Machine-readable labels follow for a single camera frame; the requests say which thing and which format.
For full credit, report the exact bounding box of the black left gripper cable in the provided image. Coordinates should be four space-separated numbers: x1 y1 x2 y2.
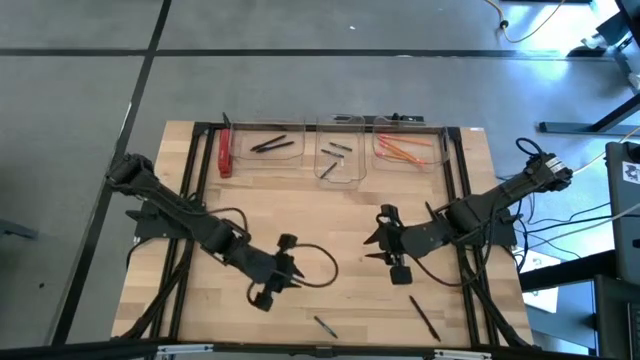
287 242 340 290

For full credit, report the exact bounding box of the black pen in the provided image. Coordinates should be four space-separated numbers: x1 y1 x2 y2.
255 140 296 154
249 134 288 153

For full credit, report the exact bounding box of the grey equipment cabinet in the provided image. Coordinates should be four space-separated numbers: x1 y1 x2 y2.
604 141 640 286

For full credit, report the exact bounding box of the narrow clear plastic bin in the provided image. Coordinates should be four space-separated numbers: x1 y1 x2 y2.
313 114 368 191

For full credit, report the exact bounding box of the black horizontal rig beam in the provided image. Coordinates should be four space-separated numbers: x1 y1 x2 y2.
0 339 601 360

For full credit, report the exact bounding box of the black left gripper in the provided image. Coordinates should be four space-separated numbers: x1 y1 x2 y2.
252 233 306 312

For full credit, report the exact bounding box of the red stapler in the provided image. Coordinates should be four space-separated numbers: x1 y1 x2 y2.
217 128 234 179

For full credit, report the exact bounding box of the orange pencil pink cap eraser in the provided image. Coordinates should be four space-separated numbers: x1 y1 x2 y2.
374 151 425 166
378 140 427 165
377 133 434 147
408 294 442 343

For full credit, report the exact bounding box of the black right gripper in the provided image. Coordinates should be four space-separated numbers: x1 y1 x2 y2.
362 203 449 286

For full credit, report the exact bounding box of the black desk leg frame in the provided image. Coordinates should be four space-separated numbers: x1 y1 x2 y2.
538 89 640 137

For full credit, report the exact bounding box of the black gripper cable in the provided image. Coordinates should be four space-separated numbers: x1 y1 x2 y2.
287 242 340 290
412 219 496 289

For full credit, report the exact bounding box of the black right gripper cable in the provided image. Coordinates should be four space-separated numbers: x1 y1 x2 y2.
412 219 496 289

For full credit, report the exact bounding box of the wide clear plastic bin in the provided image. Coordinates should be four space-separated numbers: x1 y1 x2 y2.
228 119 307 162

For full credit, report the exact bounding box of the white paper sheet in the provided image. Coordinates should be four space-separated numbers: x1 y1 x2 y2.
519 249 559 314

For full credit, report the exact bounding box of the black aluminium table frame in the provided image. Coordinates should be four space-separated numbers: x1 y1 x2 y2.
112 113 539 351

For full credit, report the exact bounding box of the yellow floor cable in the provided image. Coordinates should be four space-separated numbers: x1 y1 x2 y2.
483 0 569 45

